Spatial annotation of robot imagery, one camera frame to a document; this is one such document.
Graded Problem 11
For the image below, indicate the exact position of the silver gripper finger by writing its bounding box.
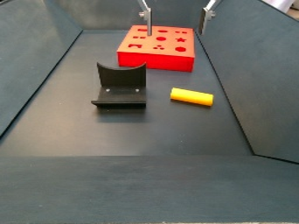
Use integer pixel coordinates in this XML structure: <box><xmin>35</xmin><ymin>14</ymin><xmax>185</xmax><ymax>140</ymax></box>
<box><xmin>136</xmin><ymin>0</ymin><xmax>152</xmax><ymax>36</ymax></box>
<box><xmin>199</xmin><ymin>0</ymin><xmax>222</xmax><ymax>35</ymax></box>

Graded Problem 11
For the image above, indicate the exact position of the yellow oval cylinder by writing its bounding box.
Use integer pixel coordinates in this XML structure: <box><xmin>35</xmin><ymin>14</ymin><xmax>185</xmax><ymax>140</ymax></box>
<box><xmin>171</xmin><ymin>87</ymin><xmax>213</xmax><ymax>106</ymax></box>

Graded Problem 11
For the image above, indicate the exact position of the black curved fixture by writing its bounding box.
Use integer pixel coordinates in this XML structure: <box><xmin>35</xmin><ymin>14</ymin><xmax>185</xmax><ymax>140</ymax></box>
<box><xmin>91</xmin><ymin>64</ymin><xmax>147</xmax><ymax>107</ymax></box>

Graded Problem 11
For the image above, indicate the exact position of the red shape sorter block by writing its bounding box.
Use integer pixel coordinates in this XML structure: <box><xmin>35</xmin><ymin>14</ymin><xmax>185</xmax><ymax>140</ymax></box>
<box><xmin>116</xmin><ymin>25</ymin><xmax>195</xmax><ymax>72</ymax></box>

